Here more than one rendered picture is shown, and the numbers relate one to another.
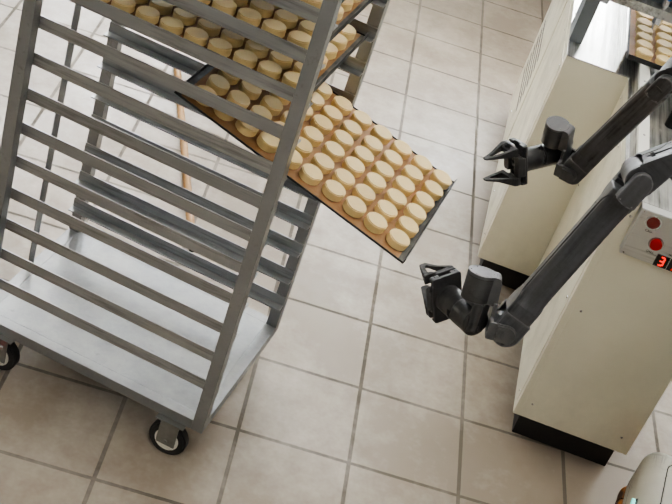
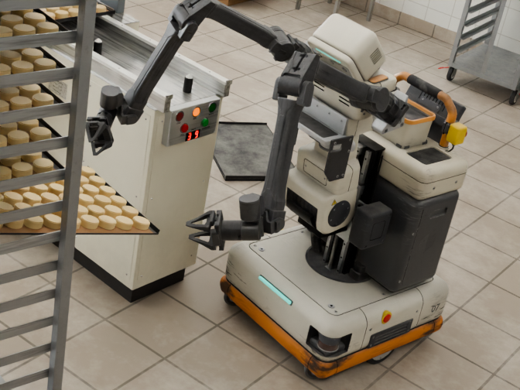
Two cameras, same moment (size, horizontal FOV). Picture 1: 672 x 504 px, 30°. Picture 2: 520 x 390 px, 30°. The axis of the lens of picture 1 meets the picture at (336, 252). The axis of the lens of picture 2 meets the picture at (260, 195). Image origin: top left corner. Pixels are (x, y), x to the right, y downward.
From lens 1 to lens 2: 1.67 m
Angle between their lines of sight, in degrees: 45
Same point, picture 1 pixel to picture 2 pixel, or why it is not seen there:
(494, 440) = (132, 315)
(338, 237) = not seen: outside the picture
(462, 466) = (143, 342)
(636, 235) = (172, 130)
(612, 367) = (176, 218)
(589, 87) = not seen: hidden behind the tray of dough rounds
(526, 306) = (279, 200)
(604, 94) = not seen: hidden behind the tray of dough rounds
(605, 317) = (165, 192)
